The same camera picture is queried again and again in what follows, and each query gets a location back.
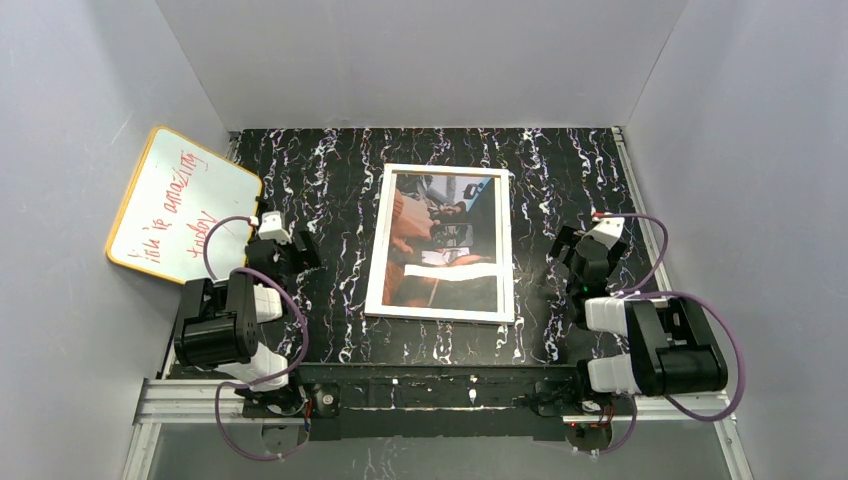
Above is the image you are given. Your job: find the wooden picture frame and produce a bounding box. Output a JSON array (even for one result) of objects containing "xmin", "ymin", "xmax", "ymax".
[{"xmin": 365, "ymin": 163, "xmax": 515, "ymax": 324}]

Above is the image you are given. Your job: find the printed photo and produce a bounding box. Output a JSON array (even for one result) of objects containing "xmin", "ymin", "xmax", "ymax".
[{"xmin": 382, "ymin": 172, "xmax": 499, "ymax": 313}]

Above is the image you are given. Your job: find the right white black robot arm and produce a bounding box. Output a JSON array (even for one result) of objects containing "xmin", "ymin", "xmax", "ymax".
[{"xmin": 549, "ymin": 219, "xmax": 728, "ymax": 402}]

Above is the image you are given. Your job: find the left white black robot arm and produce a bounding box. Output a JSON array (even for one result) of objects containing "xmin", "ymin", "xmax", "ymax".
[{"xmin": 173, "ymin": 231, "xmax": 320, "ymax": 417}]

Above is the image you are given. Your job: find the yellow rimmed whiteboard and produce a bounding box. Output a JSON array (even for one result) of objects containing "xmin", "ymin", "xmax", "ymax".
[{"xmin": 105, "ymin": 126, "xmax": 263, "ymax": 284}]

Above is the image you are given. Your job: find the black marble pattern mat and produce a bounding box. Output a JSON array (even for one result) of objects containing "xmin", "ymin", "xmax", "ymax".
[{"xmin": 231, "ymin": 127, "xmax": 636, "ymax": 365}]

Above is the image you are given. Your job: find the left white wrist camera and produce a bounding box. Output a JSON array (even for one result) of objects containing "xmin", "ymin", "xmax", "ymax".
[{"xmin": 249, "ymin": 211, "xmax": 292, "ymax": 245}]

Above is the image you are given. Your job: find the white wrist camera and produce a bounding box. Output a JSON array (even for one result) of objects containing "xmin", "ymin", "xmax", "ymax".
[
  {"xmin": 249, "ymin": 211, "xmax": 292, "ymax": 245},
  {"xmin": 587, "ymin": 212, "xmax": 625, "ymax": 250}
]

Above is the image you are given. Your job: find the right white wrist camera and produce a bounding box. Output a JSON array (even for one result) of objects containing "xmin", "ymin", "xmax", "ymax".
[{"xmin": 587, "ymin": 212, "xmax": 625, "ymax": 250}]

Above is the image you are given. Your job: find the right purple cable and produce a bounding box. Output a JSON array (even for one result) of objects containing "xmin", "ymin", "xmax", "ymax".
[{"xmin": 592, "ymin": 211, "xmax": 748, "ymax": 458}]

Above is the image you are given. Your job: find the purple cable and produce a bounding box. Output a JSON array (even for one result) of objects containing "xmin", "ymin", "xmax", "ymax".
[
  {"xmin": 592, "ymin": 211, "xmax": 748, "ymax": 458},
  {"xmin": 201, "ymin": 215, "xmax": 311, "ymax": 462}
]

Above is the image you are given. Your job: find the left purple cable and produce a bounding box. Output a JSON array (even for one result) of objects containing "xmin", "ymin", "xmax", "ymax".
[{"xmin": 201, "ymin": 215, "xmax": 311, "ymax": 462}]

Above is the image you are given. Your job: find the aluminium rail base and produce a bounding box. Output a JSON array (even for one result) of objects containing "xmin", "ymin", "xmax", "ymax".
[{"xmin": 124, "ymin": 364, "xmax": 752, "ymax": 479}]

